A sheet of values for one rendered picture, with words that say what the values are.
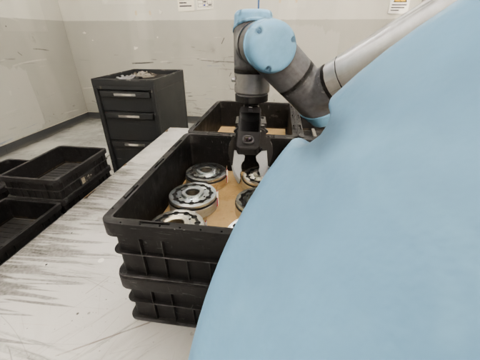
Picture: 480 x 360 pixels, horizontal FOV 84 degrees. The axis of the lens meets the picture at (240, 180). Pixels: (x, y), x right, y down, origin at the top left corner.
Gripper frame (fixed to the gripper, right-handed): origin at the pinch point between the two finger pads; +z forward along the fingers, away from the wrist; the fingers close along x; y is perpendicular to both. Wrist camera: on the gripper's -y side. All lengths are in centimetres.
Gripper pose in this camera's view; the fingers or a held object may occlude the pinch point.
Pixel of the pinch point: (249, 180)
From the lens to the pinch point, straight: 65.7
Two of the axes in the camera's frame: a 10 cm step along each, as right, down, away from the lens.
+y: 0.3, -4.7, 8.8
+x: -10.0, -0.2, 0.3
